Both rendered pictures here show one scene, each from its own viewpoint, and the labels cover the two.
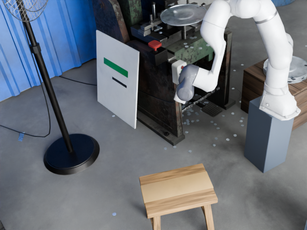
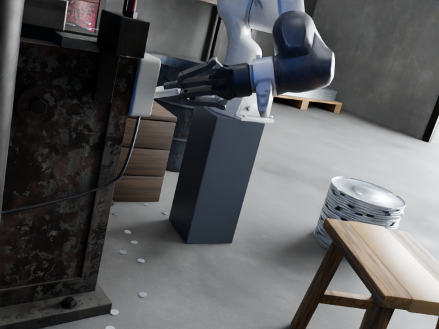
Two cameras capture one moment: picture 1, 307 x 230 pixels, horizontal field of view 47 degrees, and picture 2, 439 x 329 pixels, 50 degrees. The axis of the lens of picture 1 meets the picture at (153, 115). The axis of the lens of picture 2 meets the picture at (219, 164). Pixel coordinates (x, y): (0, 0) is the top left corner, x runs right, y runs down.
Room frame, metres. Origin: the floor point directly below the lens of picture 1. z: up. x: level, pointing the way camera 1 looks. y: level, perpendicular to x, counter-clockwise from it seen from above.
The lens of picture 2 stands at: (1.63, 0.89, 0.76)
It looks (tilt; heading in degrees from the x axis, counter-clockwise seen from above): 17 degrees down; 265
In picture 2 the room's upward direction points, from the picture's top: 14 degrees clockwise
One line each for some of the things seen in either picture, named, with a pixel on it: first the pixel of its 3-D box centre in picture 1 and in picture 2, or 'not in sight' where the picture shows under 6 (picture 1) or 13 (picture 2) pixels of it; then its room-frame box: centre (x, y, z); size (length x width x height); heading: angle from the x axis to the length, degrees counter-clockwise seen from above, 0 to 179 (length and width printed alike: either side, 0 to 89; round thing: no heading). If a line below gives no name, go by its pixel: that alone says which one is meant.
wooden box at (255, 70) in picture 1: (282, 92); (103, 140); (1.94, -0.92, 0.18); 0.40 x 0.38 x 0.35; 29
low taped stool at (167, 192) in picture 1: (178, 207); (373, 317); (1.10, -0.07, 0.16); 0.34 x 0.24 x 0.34; 97
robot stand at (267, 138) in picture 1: (267, 133); (213, 173); (1.50, -0.67, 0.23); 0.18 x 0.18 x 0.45; 25
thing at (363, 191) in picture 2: not in sight; (368, 192); (0.89, -0.83, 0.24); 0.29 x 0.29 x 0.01
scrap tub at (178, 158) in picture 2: not in sight; (177, 113); (1.69, -1.42, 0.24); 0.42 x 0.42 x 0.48
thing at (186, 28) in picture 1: (189, 27); not in sight; (2.02, -0.29, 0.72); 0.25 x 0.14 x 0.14; 36
